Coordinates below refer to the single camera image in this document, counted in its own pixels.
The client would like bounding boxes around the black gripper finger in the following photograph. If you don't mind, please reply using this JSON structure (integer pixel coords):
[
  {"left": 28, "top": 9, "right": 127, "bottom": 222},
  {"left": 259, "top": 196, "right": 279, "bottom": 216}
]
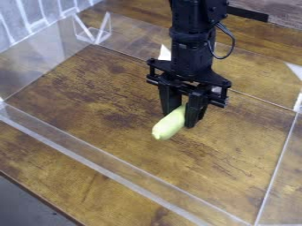
[
  {"left": 186, "top": 90, "right": 208, "bottom": 128},
  {"left": 158, "top": 85, "right": 182, "bottom": 116}
]

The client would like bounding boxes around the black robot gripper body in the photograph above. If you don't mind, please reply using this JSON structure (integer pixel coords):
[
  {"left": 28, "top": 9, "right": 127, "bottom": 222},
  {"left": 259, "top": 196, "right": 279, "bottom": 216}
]
[{"left": 146, "top": 58, "right": 231, "bottom": 108}]

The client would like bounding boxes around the green handled metal spoon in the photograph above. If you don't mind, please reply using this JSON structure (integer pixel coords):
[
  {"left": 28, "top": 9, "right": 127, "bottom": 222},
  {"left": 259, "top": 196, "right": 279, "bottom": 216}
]
[{"left": 150, "top": 86, "right": 224, "bottom": 141}]

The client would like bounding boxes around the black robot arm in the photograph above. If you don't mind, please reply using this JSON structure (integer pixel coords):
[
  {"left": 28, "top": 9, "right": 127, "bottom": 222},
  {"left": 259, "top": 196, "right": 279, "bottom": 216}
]
[{"left": 146, "top": 0, "right": 231, "bottom": 128}]

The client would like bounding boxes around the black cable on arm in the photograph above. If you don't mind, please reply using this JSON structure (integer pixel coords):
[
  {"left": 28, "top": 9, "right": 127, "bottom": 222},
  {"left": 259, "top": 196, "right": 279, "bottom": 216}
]
[{"left": 206, "top": 21, "right": 236, "bottom": 61}]

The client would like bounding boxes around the clear acrylic enclosure wall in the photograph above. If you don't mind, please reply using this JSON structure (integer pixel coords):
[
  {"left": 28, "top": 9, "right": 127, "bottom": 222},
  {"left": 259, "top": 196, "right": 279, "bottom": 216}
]
[{"left": 0, "top": 0, "right": 302, "bottom": 226}]

